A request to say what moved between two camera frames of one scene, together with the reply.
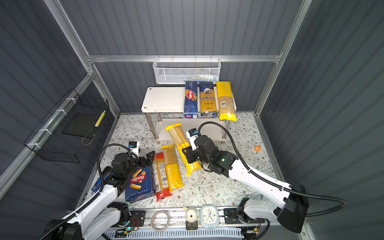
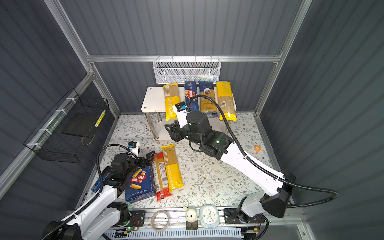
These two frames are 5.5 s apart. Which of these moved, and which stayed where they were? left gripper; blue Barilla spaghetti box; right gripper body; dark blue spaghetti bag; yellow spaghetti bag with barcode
Moved: right gripper body
Stayed: yellow spaghetti bag with barcode; dark blue spaghetti bag; blue Barilla spaghetti box; left gripper
